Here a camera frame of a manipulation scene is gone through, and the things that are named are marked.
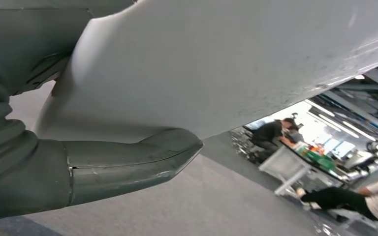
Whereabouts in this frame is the white desk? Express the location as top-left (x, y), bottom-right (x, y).
top-left (259, 143), bottom-right (372, 198)

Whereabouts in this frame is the green box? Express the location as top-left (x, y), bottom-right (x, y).
top-left (306, 149), bottom-right (336, 172)

